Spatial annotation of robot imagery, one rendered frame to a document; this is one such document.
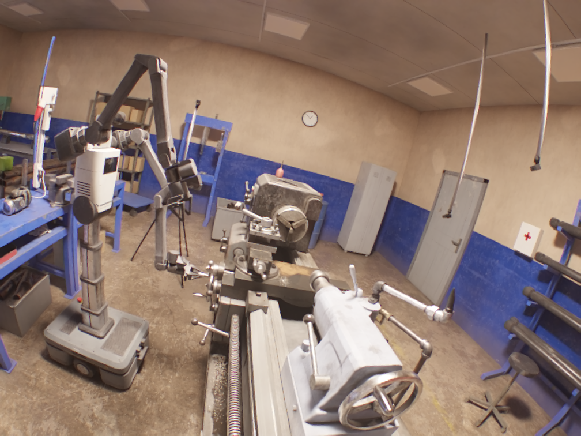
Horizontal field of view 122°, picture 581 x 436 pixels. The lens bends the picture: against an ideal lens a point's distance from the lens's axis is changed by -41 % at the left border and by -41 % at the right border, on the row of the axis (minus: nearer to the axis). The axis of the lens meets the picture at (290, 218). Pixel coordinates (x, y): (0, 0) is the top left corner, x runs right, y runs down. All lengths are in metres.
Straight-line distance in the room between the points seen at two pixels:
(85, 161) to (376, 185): 4.90
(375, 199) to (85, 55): 6.90
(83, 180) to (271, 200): 1.33
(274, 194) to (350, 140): 3.82
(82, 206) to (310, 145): 4.60
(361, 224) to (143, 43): 5.76
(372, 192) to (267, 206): 3.58
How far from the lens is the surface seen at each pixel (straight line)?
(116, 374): 1.83
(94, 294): 1.76
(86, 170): 1.45
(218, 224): 4.15
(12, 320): 2.33
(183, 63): 5.71
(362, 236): 5.58
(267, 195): 2.06
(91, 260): 1.66
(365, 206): 5.42
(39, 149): 2.72
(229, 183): 5.39
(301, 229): 1.95
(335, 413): 0.80
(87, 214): 1.50
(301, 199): 2.10
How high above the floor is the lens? 1.57
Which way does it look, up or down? 13 degrees down
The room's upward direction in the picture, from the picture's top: 16 degrees clockwise
